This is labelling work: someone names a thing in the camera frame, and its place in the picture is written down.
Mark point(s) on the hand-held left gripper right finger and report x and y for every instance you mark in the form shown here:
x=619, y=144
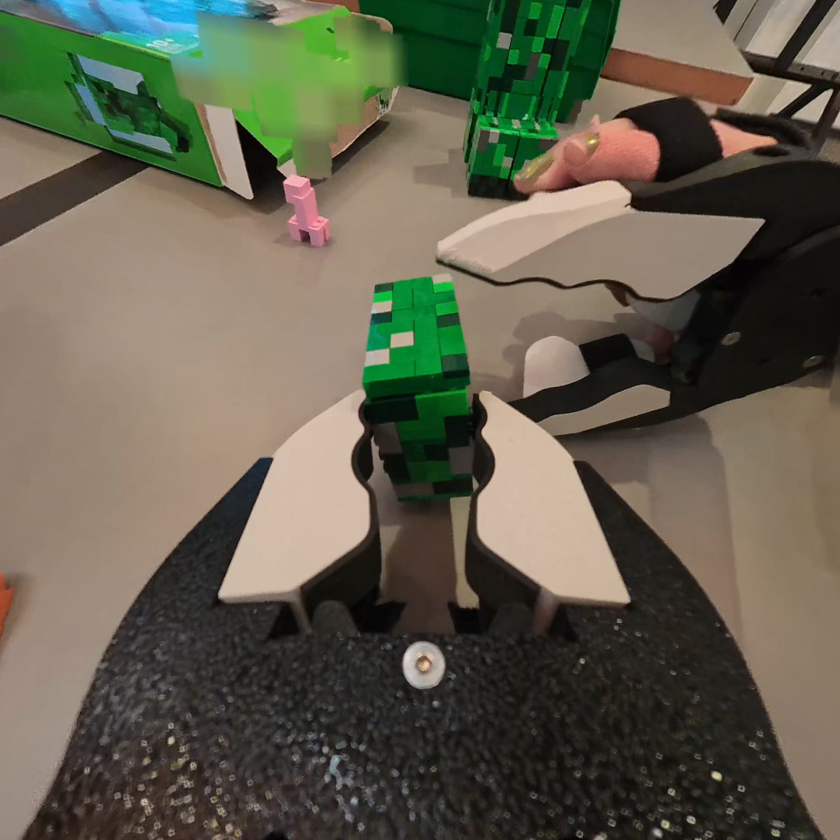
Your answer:
x=548, y=518

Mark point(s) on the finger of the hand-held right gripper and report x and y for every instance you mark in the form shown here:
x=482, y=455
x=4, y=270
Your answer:
x=610, y=410
x=590, y=236

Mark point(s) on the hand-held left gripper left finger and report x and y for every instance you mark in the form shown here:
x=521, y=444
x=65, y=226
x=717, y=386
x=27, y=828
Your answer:
x=295, y=518

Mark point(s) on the green tiled lego panel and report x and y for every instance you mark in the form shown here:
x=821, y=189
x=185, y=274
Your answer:
x=417, y=341

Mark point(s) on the green lego creeper figure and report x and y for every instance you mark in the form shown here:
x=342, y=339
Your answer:
x=518, y=79

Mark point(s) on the pink lego pig figure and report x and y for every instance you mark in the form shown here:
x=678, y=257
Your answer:
x=303, y=210

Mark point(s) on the green cardboard lego box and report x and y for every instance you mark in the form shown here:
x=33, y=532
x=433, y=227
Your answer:
x=52, y=98

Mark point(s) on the grey table with wooden edge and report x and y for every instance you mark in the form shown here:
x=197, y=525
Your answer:
x=669, y=75

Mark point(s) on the dark green box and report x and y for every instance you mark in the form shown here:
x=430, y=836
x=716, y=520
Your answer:
x=439, y=59

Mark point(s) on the black metal frame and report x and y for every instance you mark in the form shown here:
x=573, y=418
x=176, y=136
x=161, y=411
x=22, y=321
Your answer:
x=794, y=65

